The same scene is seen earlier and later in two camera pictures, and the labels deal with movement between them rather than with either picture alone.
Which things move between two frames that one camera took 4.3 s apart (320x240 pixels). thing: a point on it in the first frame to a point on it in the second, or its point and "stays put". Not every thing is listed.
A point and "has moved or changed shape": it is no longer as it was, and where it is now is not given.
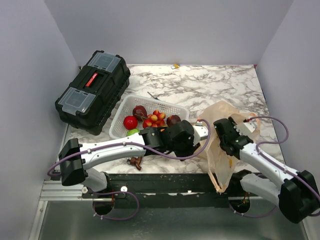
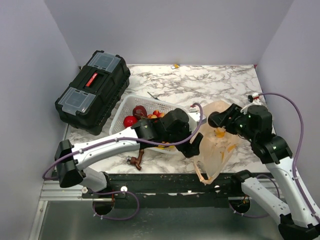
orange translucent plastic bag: [221, 164] has moved or changed shape
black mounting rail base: [167, 191] stays put
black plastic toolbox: [94, 94] stays put
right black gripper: [233, 123] to [222, 118]
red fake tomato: [130, 122] stays put
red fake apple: [140, 112] stays put
